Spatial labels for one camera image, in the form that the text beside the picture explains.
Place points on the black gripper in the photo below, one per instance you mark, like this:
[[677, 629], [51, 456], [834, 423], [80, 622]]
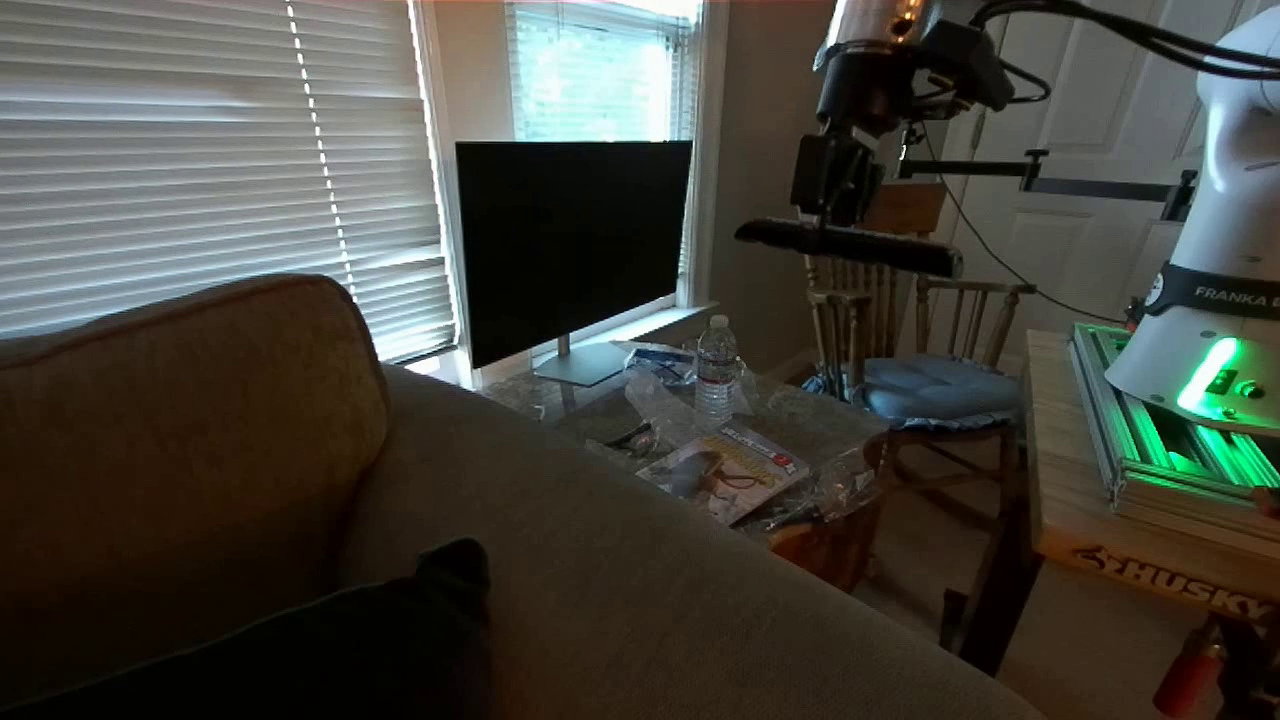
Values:
[[865, 91]]

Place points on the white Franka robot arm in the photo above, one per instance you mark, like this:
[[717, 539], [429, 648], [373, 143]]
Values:
[[1225, 201]]

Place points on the grey-olive fabric sofa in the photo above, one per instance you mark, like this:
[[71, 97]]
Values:
[[602, 600]]

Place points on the black sofa cushion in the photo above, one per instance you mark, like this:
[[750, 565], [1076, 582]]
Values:
[[333, 655]]

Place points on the wooden spindle chair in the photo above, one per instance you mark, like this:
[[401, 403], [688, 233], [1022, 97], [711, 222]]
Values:
[[852, 322]]

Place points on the clear plastic water bottle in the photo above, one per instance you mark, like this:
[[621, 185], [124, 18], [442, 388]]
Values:
[[717, 366]]

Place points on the blue seat cushion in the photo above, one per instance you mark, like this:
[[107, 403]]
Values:
[[940, 388]]

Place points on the white panel door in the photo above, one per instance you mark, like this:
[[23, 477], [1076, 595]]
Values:
[[1064, 92]]

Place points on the small window blind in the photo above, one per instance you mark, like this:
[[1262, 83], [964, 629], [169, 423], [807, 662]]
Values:
[[602, 73]]

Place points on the black flat screen monitor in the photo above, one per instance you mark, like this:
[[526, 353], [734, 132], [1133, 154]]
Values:
[[575, 243]]

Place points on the magazine with picture cover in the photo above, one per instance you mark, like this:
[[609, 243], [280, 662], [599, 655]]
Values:
[[725, 473]]

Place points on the glass side table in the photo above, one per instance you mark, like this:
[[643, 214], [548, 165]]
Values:
[[827, 540]]

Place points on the wooden Husky workbench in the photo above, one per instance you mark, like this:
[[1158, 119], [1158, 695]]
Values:
[[1064, 495]]

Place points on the red clamp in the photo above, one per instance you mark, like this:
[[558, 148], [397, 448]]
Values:
[[1191, 675]]

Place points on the white horizontal window blinds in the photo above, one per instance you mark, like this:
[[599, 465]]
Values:
[[175, 163]]

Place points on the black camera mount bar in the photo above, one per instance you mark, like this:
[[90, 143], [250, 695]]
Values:
[[1064, 185]]

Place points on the metal base plate green-lit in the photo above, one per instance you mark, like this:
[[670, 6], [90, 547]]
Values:
[[1174, 453]]

